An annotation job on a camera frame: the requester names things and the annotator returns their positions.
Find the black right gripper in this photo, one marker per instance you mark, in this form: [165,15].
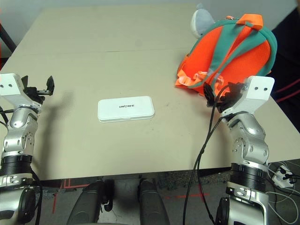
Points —
[230,100]

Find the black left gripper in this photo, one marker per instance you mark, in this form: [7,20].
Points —
[35,93]

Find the orange and teal backpack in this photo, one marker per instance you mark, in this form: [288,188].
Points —
[246,54]

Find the white pencil case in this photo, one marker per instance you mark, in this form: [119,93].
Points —
[126,109]

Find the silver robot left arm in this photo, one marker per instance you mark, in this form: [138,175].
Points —
[18,138]

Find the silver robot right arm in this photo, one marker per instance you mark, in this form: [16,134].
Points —
[250,150]

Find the side table with black legs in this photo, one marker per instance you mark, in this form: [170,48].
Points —
[7,38]

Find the grey white plush toy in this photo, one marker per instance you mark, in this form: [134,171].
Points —
[201,21]

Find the dark clothed bystander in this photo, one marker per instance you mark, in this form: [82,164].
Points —
[288,58]

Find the white power strip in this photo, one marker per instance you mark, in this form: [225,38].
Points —
[281,174]

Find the dark grey robot left leg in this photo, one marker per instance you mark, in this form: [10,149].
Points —
[84,206]

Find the dark grey robot leg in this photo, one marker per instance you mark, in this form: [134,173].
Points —
[84,206]
[152,206]

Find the dark grey robot right leg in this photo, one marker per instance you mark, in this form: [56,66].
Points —
[152,206]

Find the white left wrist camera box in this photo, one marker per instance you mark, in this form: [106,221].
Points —
[9,85]

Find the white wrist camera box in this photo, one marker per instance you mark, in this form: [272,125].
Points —
[9,85]
[259,89]

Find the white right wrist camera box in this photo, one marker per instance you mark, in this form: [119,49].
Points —
[259,89]

